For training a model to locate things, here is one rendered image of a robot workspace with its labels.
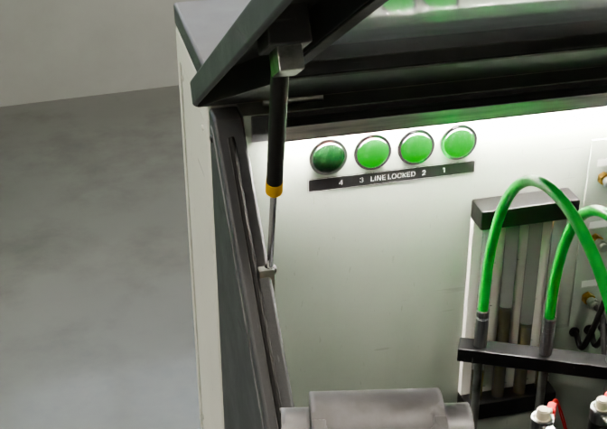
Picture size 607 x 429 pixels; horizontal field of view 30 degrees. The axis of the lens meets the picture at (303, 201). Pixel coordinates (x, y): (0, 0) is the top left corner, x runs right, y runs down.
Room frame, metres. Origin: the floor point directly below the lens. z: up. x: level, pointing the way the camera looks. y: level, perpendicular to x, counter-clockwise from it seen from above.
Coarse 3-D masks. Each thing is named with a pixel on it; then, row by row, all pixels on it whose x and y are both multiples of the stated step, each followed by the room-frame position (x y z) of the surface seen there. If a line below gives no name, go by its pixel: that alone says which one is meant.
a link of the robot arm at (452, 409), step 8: (280, 408) 0.52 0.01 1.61; (288, 408) 0.52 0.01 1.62; (296, 408) 0.51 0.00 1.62; (304, 408) 0.51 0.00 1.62; (448, 408) 0.51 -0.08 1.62; (456, 408) 0.51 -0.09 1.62; (464, 408) 0.51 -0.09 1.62; (288, 416) 0.51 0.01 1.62; (296, 416) 0.51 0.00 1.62; (304, 416) 0.51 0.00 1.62; (448, 416) 0.51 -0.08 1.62; (456, 416) 0.51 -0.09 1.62; (464, 416) 0.51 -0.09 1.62; (288, 424) 0.50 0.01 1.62; (296, 424) 0.50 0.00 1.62; (304, 424) 0.50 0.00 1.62; (448, 424) 0.50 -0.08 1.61; (456, 424) 0.50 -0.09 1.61; (464, 424) 0.50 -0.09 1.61; (472, 424) 0.50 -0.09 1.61
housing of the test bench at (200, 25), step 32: (224, 0) 1.60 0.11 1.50; (192, 32) 1.47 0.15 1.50; (224, 32) 1.47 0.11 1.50; (192, 64) 1.44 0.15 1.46; (192, 128) 1.48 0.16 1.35; (192, 160) 1.50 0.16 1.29; (192, 192) 1.52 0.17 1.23; (192, 224) 1.54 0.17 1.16; (192, 256) 1.57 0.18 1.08; (192, 288) 1.58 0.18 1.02
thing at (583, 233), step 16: (528, 176) 1.19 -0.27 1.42; (512, 192) 1.23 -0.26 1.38; (560, 192) 1.12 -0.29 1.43; (560, 208) 1.10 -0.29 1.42; (496, 224) 1.27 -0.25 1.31; (576, 224) 1.07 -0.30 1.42; (496, 240) 1.28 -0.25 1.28; (592, 240) 1.04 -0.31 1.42; (592, 256) 1.03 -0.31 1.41; (480, 288) 1.29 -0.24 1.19; (480, 304) 1.29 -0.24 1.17
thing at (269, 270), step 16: (272, 80) 1.01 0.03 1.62; (288, 80) 1.01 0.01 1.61; (272, 96) 1.02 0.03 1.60; (272, 112) 1.03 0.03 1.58; (272, 128) 1.04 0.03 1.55; (272, 144) 1.05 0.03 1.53; (272, 160) 1.06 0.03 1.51; (272, 176) 1.07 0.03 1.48; (272, 192) 1.08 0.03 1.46; (272, 208) 1.10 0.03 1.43; (272, 224) 1.11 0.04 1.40; (272, 240) 1.13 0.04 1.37; (272, 256) 1.14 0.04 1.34; (272, 272) 1.15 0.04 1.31
